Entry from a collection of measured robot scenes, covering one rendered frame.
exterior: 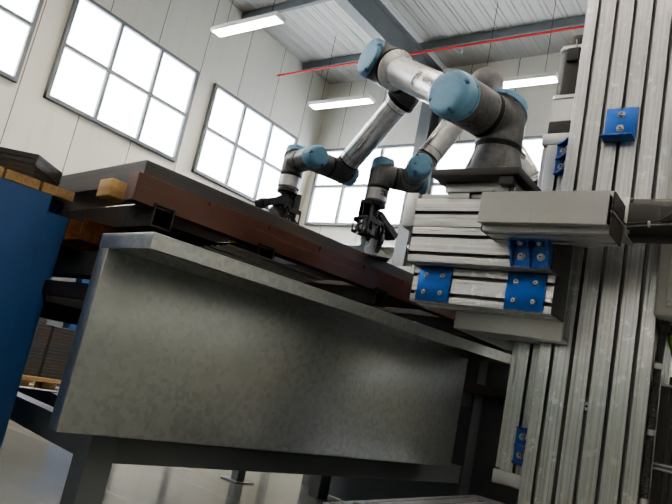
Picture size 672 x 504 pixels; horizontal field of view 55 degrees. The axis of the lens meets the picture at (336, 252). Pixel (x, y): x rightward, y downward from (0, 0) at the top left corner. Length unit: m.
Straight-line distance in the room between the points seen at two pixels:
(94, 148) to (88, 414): 9.97
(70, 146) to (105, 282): 9.70
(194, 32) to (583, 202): 11.76
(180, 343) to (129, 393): 0.14
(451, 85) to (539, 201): 0.38
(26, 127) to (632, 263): 9.74
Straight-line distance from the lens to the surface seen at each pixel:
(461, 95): 1.54
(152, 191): 1.40
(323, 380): 1.68
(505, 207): 1.39
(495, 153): 1.60
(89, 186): 1.68
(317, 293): 1.41
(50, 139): 10.82
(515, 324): 1.59
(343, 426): 1.76
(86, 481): 1.47
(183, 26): 12.68
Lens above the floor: 0.49
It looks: 11 degrees up
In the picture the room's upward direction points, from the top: 12 degrees clockwise
